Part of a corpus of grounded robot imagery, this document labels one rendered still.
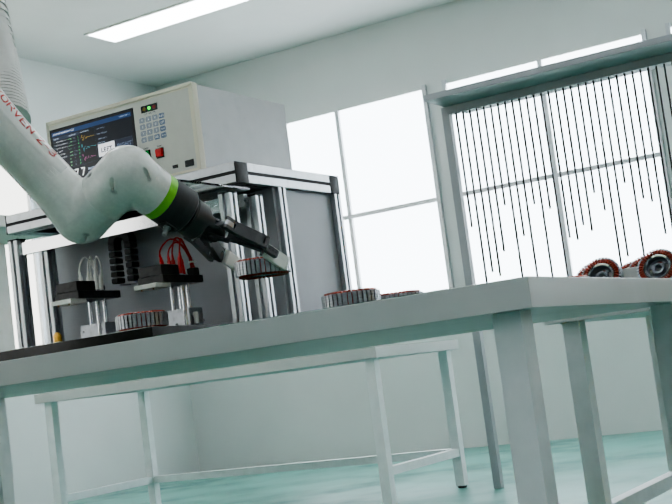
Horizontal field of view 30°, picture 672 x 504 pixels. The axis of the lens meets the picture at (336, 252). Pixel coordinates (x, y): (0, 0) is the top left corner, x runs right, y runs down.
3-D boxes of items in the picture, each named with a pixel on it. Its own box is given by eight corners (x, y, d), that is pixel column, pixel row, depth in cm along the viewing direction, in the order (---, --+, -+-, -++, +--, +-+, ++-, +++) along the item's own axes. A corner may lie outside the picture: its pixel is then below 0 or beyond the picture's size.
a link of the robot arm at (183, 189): (185, 169, 236) (157, 178, 243) (165, 222, 231) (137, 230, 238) (209, 185, 239) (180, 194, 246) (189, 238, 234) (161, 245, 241)
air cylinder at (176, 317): (191, 331, 276) (188, 306, 276) (164, 336, 279) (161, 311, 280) (205, 330, 280) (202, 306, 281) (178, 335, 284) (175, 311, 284)
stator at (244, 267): (260, 273, 243) (258, 254, 244) (224, 281, 251) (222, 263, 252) (303, 271, 251) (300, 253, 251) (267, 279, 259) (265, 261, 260)
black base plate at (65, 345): (153, 338, 238) (151, 326, 238) (-81, 375, 270) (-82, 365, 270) (286, 330, 279) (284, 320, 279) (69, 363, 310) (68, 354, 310)
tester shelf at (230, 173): (237, 181, 268) (234, 160, 268) (6, 234, 301) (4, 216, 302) (340, 194, 306) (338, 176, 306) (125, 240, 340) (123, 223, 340)
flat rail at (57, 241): (227, 210, 268) (226, 196, 269) (16, 256, 299) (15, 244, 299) (230, 210, 269) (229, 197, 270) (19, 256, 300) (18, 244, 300)
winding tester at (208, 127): (201, 171, 276) (190, 81, 278) (54, 206, 298) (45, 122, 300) (295, 184, 310) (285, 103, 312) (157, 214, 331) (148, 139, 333)
